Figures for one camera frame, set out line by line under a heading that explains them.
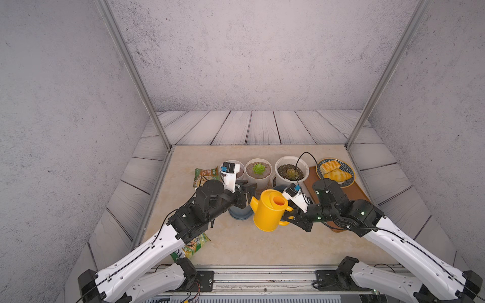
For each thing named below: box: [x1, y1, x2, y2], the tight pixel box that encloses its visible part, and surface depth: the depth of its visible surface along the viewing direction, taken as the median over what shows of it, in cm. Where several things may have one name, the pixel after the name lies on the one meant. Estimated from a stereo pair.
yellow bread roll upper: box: [320, 160, 342, 175], surface depth 106 cm
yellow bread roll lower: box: [323, 169, 352, 182], surface depth 102 cm
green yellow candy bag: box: [170, 232, 211, 263], surface depth 81 cm
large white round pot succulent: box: [274, 155, 311, 187], surface depth 96 cm
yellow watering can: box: [249, 189, 295, 233], surface depth 65 cm
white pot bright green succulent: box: [245, 157, 273, 191], surface depth 96 cm
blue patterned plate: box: [315, 157, 356, 189], surface depth 104 cm
